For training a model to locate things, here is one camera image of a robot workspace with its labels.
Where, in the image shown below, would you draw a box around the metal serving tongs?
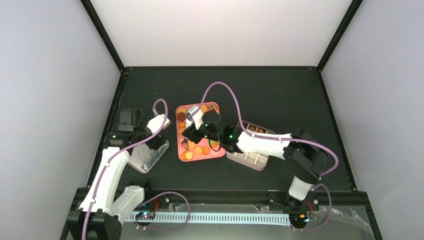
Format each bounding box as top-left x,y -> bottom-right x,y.
180,138 -> 189,151

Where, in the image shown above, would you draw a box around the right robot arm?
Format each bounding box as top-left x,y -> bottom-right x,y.
182,105 -> 328,210

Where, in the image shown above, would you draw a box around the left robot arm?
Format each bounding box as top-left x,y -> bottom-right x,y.
66,108 -> 170,240

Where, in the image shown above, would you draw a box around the clear plastic tin lid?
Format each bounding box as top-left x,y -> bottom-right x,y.
128,140 -> 170,174

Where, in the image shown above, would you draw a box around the pink cookie tray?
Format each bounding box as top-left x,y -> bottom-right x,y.
175,104 -> 226,162

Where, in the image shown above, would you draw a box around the dark chocolate round cookie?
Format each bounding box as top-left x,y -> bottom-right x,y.
176,112 -> 187,122

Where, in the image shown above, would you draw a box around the white divided cookie tin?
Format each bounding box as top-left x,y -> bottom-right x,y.
225,120 -> 275,171

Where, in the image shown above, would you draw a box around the left base circuit board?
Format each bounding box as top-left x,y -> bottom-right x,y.
135,211 -> 156,222

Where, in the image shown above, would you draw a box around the base circuit board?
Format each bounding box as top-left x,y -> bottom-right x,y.
289,214 -> 317,223
135,211 -> 156,222

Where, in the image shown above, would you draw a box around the right base circuit board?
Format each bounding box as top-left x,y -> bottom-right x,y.
289,214 -> 317,223

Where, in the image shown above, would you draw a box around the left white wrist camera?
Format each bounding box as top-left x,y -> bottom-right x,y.
146,114 -> 171,135

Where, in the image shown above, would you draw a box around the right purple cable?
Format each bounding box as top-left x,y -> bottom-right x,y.
197,81 -> 340,232

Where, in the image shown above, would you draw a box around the purple cable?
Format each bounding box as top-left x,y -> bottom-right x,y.
81,98 -> 192,240
197,81 -> 340,232

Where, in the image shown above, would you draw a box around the white slotted cable duct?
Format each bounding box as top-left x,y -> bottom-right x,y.
125,211 -> 291,226

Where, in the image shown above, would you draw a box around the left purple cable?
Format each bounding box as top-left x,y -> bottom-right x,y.
81,98 -> 192,240

